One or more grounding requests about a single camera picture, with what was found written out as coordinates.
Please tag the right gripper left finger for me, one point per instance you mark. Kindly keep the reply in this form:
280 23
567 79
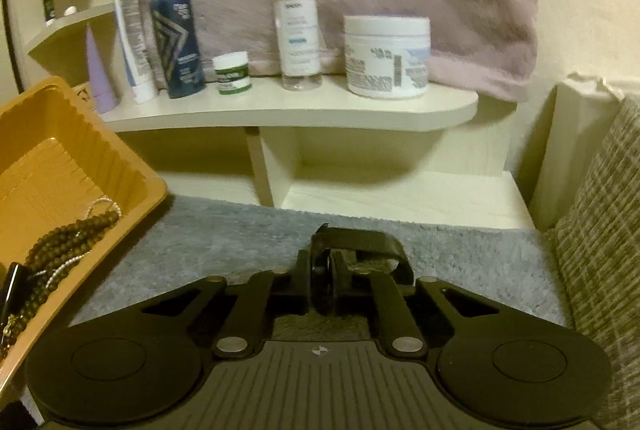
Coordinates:
250 309

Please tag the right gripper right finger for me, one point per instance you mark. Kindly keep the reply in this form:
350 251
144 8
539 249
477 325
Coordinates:
371 288

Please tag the black square watch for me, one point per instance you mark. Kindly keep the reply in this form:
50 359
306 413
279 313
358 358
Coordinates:
364 245

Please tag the black cylindrical case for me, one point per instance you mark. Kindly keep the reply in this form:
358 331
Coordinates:
14 291

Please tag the small gold chain jewelry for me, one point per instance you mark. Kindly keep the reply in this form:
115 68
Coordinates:
7 336

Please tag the orange plastic tray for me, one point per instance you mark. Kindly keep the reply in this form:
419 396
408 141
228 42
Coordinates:
57 159

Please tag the cream corner shelf unit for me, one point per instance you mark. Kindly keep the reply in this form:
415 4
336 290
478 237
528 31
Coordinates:
438 158

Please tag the grey plaid pillow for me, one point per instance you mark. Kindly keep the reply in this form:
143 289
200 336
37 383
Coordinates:
596 245

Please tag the small green white jar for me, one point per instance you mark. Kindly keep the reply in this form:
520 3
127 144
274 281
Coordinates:
232 73

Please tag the lilac cosmetic tube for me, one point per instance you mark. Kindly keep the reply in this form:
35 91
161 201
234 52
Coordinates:
101 89

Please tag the dark blue spray bottle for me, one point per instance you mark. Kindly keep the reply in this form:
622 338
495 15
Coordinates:
177 46

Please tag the large white cream jar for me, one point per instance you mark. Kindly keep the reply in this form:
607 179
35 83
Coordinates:
386 57

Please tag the small cardboard box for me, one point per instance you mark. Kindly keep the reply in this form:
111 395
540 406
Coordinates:
83 92

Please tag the clear spray bottle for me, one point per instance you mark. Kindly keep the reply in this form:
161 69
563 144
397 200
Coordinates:
298 37

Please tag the white blue cream tube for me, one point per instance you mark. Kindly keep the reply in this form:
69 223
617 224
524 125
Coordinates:
139 71

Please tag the lying black white tube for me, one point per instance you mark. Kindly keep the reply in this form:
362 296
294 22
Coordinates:
70 10

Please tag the upright black white tube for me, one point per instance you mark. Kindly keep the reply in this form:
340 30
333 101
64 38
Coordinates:
49 11

